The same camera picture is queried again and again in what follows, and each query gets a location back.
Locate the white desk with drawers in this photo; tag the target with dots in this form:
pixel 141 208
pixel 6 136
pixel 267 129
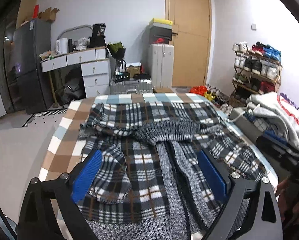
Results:
pixel 95 67

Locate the small cardboard box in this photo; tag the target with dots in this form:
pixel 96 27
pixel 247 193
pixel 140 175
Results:
pixel 163 89

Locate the black bottle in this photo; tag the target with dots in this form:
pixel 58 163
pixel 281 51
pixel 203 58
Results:
pixel 70 45

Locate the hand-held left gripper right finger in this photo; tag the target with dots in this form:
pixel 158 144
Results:
pixel 212 175

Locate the yellow lid shoebox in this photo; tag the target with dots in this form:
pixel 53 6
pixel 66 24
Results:
pixel 160 22

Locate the plaid fleece cardigan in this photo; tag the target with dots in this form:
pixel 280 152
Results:
pixel 139 160

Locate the red paper bag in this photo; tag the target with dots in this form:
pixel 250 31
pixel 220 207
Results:
pixel 36 11

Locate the yellow toy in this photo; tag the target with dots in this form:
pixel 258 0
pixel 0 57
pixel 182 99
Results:
pixel 209 95

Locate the scattered shoes pile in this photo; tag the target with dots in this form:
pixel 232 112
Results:
pixel 219 100

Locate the pile of folded clothes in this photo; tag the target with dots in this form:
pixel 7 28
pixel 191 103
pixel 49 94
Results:
pixel 277 115

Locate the brown gift box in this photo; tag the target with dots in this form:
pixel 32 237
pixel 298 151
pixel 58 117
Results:
pixel 134 70

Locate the white electric kettle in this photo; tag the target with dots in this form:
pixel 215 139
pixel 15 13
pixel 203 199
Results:
pixel 62 46

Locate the wooden shoe rack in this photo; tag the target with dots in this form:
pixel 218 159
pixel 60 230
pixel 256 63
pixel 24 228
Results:
pixel 280 75

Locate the white upright suitcase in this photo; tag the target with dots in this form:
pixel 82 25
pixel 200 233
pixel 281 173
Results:
pixel 162 66

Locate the grey arched mirror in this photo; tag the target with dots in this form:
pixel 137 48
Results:
pixel 63 31

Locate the wooden door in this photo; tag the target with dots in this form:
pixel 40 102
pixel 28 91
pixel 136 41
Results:
pixel 192 55

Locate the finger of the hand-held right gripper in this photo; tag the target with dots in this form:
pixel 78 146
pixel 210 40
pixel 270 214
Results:
pixel 277 150
pixel 273 134

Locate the person's right hand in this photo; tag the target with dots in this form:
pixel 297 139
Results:
pixel 294 200

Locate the orange plastic bag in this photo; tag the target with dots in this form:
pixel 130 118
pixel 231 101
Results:
pixel 198 90

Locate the shoe rack with shoes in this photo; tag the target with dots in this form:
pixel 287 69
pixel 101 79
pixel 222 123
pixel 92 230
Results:
pixel 255 66

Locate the open cardboard box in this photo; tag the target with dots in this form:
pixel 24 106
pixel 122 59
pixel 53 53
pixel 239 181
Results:
pixel 48 15

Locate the flat cardboard sheet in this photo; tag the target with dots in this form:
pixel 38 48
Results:
pixel 27 10

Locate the black and red shoebox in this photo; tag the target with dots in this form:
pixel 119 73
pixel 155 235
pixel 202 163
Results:
pixel 160 41

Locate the dark grey fridge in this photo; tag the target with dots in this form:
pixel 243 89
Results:
pixel 32 75

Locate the white crumpled cloth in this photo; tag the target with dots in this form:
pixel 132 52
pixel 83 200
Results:
pixel 82 43

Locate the dark glass sliding door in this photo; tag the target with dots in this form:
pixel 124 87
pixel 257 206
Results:
pixel 5 62

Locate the black box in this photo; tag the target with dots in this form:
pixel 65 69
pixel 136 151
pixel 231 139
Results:
pixel 122 77

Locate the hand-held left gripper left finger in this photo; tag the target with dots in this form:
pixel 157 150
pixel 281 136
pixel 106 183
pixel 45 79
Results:
pixel 88 177

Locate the purple cloth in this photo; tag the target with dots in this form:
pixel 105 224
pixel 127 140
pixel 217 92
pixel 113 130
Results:
pixel 289 100

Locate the silver suitcase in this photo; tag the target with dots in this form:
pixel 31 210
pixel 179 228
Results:
pixel 130 87

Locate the black tray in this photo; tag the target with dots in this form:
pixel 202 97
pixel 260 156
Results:
pixel 142 76

